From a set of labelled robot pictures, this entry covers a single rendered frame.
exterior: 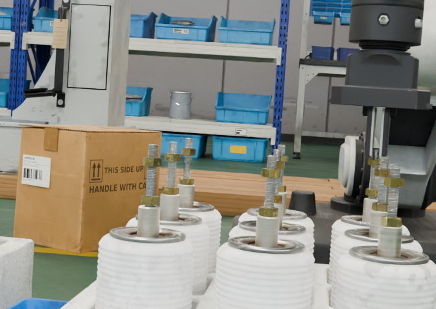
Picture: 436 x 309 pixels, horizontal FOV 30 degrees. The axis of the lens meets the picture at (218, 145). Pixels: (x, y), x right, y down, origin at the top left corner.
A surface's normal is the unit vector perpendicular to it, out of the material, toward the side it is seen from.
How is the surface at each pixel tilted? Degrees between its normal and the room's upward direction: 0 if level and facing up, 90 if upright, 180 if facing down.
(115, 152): 90
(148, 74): 90
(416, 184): 137
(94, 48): 90
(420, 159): 59
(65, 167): 90
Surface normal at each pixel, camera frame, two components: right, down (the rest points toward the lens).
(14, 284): 0.99, 0.07
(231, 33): -0.11, 0.14
